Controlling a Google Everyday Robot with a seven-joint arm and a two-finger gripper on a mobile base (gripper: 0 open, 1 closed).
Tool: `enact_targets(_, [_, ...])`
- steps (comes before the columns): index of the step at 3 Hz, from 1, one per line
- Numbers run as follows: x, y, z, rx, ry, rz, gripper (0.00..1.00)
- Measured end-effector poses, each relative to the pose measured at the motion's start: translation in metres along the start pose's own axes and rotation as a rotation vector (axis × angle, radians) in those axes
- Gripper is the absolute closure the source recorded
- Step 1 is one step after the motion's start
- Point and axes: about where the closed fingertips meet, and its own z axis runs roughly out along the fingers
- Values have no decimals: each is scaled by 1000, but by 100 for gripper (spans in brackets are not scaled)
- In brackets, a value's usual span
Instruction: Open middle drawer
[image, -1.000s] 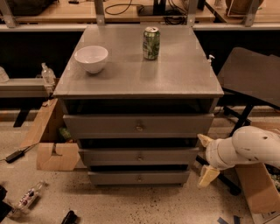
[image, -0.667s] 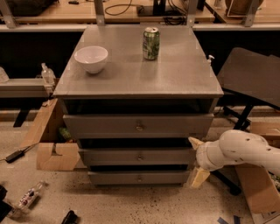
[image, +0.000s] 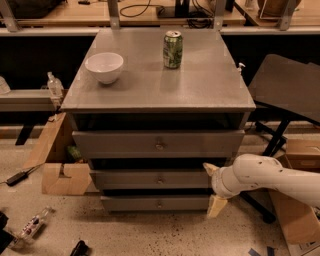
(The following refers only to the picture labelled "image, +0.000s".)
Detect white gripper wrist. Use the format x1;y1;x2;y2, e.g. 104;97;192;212
203;163;240;218

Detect grey drawer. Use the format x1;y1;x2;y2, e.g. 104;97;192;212
72;130;244;159
101;195;209;212
90;168;212;190

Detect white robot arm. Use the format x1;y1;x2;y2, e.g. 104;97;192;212
203;154;320;218

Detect grey top drawer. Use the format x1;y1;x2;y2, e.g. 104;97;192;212
72;130;244;159

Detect grey bottom drawer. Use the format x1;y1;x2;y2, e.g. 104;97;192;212
101;195;209;212

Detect grey drawer cabinet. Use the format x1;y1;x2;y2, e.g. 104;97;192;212
62;28;255;197

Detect cardboard box right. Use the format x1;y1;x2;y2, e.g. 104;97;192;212
269;139;320;244

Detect cardboard box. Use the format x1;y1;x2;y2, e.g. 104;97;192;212
269;139;320;244
23;113;92;196

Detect small white pump bottle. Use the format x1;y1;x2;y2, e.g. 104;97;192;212
237;62;246;74

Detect green item in box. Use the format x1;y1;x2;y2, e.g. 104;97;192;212
67;145;82;162

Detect black object floor bottom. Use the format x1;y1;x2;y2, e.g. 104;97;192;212
70;240;89;256

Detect green soda can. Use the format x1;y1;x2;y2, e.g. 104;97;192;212
163;30;183;69

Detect cardboard box left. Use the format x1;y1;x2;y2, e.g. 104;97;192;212
23;113;92;196

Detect white ceramic bowl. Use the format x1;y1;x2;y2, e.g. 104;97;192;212
85;52;124;84

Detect clear plastic bottle on floor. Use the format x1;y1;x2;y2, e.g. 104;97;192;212
9;206;54;249

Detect clear bottle on shelf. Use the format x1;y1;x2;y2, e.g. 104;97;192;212
47;72;64;98

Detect black power adapter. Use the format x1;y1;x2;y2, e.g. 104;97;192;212
6;172;28;187

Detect black cables on desk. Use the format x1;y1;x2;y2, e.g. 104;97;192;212
185;0;215;30

